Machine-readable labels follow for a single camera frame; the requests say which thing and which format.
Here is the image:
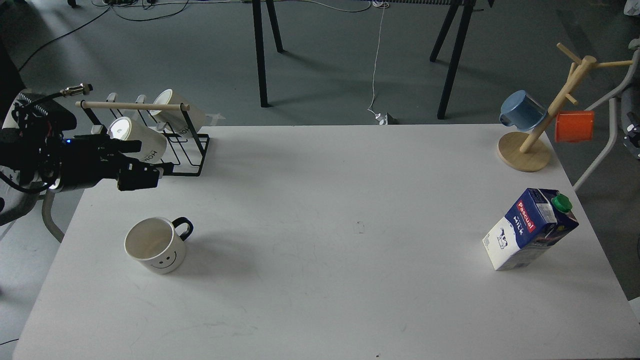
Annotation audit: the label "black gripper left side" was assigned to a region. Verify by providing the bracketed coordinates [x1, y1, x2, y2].
[48, 134, 175, 192]

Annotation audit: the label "black cable on floor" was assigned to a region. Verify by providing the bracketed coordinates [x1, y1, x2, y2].
[17, 0, 191, 71]

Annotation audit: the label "wooden mug tree stand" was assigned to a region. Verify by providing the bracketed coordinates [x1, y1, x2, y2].
[497, 39, 639, 173]

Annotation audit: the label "white mug rear on rack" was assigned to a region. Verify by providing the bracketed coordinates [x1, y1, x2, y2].
[150, 88, 207, 138]

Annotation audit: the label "black table legs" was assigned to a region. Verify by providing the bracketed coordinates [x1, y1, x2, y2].
[429, 0, 482, 120]
[250, 0, 284, 109]

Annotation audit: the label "blue white milk carton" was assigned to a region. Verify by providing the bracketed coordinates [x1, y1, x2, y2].
[482, 187, 579, 271]

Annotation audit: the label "grey metal chair frame right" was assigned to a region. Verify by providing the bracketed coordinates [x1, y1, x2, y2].
[571, 37, 640, 192]

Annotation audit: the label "white smiley face mug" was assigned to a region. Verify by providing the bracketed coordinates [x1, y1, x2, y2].
[124, 217, 194, 275]

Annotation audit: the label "white mug on rack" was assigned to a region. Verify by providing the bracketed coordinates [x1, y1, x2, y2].
[150, 88, 207, 138]
[107, 116, 167, 164]

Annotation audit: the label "white cable on floor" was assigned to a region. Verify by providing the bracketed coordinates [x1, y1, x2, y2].
[300, 0, 391, 118]

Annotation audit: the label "white mug front on rack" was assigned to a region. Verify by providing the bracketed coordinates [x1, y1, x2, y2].
[107, 116, 167, 164]

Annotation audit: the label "orange mug on tree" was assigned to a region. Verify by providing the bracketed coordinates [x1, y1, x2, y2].
[554, 111, 595, 143]

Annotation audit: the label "black table legs left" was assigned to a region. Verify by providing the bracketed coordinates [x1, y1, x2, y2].
[250, 0, 284, 109]

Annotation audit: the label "blue mug on tree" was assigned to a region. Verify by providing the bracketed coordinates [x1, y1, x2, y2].
[498, 89, 548, 132]

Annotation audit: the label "grey metal frame left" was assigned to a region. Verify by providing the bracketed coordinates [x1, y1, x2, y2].
[41, 191, 65, 244]

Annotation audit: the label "white power plug on floor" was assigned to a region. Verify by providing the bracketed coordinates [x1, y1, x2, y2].
[375, 112, 398, 126]

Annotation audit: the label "black table legs right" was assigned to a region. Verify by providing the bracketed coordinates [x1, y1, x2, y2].
[429, 0, 482, 120]

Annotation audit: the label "black wire mug rack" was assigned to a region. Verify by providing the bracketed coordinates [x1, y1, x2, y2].
[75, 93, 210, 177]

